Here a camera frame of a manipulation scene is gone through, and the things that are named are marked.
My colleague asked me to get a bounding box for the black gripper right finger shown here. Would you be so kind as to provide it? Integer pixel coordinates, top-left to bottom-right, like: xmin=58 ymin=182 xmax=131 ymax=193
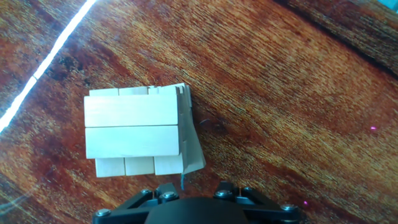
xmin=214 ymin=182 xmax=301 ymax=224

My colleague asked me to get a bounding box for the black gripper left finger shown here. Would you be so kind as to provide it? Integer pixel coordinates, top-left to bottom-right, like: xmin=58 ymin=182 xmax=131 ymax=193
xmin=93 ymin=182 xmax=180 ymax=224

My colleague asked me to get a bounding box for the reddish brown wooden board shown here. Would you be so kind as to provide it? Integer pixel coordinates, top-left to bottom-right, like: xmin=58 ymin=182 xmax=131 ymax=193
xmin=0 ymin=0 xmax=398 ymax=224

